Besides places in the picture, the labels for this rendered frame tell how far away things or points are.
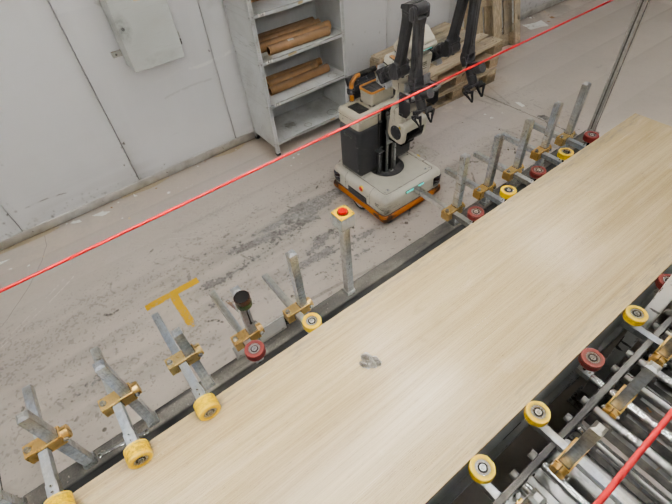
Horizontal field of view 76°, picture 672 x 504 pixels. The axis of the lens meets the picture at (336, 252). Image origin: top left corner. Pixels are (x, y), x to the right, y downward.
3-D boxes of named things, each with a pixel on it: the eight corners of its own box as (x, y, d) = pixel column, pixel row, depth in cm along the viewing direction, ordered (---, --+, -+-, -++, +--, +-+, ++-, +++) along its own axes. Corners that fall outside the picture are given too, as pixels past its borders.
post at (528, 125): (505, 190, 260) (525, 118, 225) (509, 187, 261) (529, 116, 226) (510, 193, 258) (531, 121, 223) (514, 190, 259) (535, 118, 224)
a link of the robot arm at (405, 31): (413, -9, 220) (399, -4, 217) (432, 2, 214) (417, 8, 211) (399, 70, 257) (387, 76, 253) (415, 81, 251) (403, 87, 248)
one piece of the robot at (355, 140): (341, 176, 360) (333, 79, 299) (389, 150, 380) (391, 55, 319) (366, 195, 341) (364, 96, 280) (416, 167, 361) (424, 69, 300)
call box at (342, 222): (332, 225, 179) (330, 211, 173) (345, 218, 181) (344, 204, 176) (342, 234, 175) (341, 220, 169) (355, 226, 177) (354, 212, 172)
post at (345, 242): (342, 290, 211) (336, 224, 178) (350, 285, 213) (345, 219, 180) (348, 296, 208) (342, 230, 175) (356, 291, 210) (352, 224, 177)
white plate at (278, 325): (237, 358, 189) (231, 347, 182) (286, 326, 199) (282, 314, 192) (237, 359, 189) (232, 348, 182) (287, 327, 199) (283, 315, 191)
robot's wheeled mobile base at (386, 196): (332, 187, 373) (330, 163, 354) (387, 157, 396) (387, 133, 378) (384, 227, 334) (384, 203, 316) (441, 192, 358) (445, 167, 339)
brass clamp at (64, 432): (30, 450, 146) (21, 445, 143) (70, 425, 151) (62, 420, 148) (33, 466, 143) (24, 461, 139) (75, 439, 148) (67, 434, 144)
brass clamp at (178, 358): (167, 365, 165) (163, 359, 161) (199, 346, 170) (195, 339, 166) (174, 377, 161) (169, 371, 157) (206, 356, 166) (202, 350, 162)
